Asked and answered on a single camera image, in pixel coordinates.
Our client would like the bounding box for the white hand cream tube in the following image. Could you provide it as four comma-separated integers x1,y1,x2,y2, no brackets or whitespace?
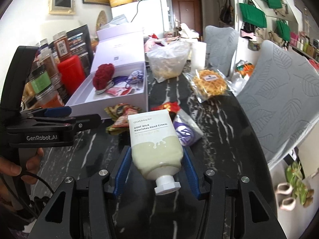
128,110,184,195

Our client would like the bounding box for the person's left hand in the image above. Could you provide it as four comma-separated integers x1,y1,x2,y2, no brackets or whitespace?
0,147,45,185

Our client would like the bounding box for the orange label jar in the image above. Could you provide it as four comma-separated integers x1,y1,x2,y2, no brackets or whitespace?
35,86,64,109

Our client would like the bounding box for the green label jar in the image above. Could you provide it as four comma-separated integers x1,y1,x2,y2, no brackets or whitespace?
29,66,51,94

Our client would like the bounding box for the peanut snack bag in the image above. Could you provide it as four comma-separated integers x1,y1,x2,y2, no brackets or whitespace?
104,104,142,135

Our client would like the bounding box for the red canister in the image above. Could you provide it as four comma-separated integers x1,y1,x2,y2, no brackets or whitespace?
57,55,86,96

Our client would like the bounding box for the dark red fluffy pompom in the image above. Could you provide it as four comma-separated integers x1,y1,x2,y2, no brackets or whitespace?
93,63,115,90

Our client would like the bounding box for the purple tassel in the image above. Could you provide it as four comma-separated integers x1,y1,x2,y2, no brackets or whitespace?
112,75,128,85

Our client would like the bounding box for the white open gift box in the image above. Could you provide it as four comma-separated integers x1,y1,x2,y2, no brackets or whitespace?
67,23,148,119

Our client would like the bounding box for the jar with Chinese label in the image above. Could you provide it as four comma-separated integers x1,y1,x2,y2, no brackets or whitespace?
53,31,72,62

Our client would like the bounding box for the black printed box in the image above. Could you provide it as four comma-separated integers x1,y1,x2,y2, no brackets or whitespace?
67,24,94,77

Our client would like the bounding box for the white purple snack packet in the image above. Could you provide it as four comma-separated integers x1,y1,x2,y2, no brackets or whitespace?
172,109,204,146

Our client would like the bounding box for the small red candy packet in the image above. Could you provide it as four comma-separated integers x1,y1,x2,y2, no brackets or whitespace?
151,101,181,113

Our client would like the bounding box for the plastic bag with container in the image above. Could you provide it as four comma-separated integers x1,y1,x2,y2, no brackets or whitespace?
147,40,191,83

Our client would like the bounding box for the near grey leaf chair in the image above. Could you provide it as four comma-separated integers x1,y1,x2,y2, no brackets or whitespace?
237,40,318,168

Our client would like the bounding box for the grey leaf chair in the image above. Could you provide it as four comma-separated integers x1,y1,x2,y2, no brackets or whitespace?
204,25,239,77
237,40,318,168

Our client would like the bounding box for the white mini fridge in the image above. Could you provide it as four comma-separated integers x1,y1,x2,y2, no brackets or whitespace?
111,0,170,38

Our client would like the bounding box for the wrapped waffle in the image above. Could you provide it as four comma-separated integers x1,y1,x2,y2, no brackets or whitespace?
183,68,233,103

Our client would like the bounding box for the brown door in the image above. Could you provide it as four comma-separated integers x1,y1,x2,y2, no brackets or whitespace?
171,0,203,40

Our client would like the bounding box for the far grey leaf chair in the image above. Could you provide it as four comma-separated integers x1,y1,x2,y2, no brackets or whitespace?
204,25,239,77

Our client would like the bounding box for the green tote bag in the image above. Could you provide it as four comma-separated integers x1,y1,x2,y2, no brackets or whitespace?
239,3,267,28

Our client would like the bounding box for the white coiled cable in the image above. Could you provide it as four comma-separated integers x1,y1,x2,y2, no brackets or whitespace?
95,80,114,95

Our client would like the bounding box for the lilac satin drawstring pouch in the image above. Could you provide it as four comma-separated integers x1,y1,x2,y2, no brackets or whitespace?
125,70,144,90

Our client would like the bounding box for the wall intercom panel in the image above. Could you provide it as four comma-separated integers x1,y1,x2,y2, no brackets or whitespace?
49,0,76,15

